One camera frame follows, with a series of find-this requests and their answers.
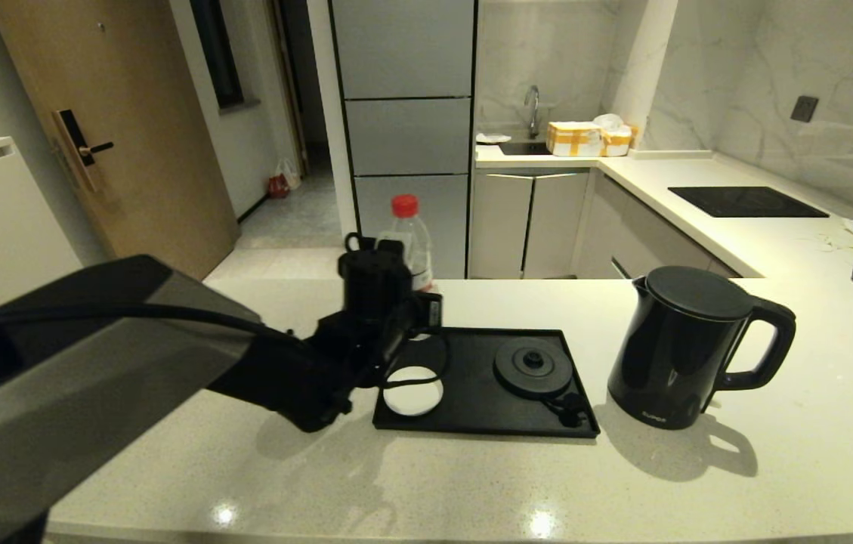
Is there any beige sink cabinet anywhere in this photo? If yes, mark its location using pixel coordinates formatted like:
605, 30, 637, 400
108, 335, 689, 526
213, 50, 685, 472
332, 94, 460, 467
469, 168, 595, 280

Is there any wooden door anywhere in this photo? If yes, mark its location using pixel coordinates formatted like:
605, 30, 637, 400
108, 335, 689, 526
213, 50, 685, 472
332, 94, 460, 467
0, 0, 240, 282

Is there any water bottle red label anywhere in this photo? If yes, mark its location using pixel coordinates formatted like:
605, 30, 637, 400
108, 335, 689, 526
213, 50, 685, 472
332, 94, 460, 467
379, 194, 438, 295

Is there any grey refrigerator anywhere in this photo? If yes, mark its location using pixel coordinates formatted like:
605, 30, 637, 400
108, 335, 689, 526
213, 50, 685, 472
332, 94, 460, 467
330, 0, 481, 280

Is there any small parcel yellow tape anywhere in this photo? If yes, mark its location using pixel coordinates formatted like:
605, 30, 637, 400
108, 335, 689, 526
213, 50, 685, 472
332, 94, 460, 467
595, 113, 638, 157

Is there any chrome faucet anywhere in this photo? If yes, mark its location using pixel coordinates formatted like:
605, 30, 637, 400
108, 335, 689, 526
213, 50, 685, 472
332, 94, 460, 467
524, 84, 542, 140

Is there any black door lock handle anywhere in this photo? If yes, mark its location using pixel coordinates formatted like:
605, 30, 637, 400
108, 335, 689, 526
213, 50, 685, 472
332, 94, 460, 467
53, 108, 116, 191

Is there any cardboard box yellow tape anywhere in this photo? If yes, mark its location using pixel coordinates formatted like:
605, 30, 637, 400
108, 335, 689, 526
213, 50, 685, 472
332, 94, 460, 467
546, 121, 604, 157

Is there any black rectangular tray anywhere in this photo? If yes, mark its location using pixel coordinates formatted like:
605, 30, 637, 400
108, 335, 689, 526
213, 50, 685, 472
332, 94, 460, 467
373, 326, 601, 439

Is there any black electric kettle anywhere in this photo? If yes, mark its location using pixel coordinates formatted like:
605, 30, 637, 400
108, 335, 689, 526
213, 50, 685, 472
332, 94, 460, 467
607, 265, 797, 431

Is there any white round saucer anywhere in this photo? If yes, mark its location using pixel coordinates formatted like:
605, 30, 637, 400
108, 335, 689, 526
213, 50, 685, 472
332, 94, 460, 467
383, 366, 444, 416

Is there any black induction cooktop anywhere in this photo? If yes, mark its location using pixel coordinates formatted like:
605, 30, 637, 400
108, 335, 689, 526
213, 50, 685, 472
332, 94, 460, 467
669, 186, 832, 219

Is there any beige counter cabinet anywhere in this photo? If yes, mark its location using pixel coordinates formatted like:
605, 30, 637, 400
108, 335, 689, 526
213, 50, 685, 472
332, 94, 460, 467
577, 172, 743, 280

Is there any round black kettle base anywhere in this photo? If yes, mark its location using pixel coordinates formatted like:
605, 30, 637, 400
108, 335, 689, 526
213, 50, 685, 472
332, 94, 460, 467
494, 336, 573, 400

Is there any dark window pane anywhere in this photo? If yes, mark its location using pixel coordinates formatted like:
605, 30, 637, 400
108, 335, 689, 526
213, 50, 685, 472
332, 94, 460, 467
190, 0, 247, 111

